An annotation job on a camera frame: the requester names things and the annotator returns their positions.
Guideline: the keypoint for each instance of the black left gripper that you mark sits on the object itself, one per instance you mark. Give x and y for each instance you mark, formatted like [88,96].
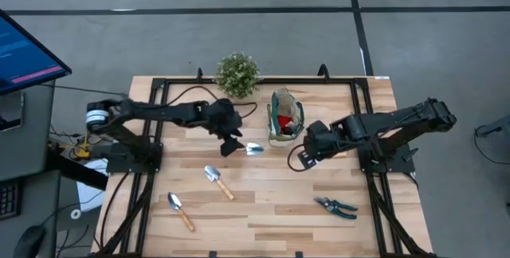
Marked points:
[223,116]

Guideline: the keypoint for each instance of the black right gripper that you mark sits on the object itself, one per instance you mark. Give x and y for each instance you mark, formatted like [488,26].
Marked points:
[320,140]

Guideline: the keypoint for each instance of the red gardening gloves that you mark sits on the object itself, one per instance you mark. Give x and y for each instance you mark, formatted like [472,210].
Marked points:
[283,122]

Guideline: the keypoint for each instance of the cream and green gardening bag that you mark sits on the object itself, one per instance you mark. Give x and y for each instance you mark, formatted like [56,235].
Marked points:
[285,98]

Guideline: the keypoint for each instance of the green pruning shears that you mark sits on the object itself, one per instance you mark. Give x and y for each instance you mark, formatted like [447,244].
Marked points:
[334,207]

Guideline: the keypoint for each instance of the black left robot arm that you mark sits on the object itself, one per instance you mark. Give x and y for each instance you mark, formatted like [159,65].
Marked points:
[159,111]

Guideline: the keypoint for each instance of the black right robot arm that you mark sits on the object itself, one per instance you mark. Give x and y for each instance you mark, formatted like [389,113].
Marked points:
[398,124]

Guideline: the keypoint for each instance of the artificial plant in black pot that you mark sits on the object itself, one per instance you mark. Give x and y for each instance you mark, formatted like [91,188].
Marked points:
[238,75]

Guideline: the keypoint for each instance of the yellow clamp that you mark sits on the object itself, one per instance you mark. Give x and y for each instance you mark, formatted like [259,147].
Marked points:
[83,150]

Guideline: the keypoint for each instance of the white paper sheet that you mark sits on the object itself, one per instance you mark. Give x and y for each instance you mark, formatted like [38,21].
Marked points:
[89,186]

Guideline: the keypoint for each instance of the white tape roll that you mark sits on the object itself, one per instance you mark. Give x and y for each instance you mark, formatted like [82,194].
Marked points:
[75,213]

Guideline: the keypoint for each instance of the grey desk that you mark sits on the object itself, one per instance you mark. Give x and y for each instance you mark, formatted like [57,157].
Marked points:
[24,130]

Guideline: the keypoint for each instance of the computer monitor blue screen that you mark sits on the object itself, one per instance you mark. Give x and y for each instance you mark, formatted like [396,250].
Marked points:
[24,55]

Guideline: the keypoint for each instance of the black computer mouse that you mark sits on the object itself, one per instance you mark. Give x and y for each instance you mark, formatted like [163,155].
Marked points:
[30,242]

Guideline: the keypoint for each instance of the black keyboard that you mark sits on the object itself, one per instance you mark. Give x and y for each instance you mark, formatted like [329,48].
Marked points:
[9,198]

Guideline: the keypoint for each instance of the black metal table frame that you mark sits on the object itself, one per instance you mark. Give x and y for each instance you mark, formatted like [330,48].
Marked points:
[318,80]

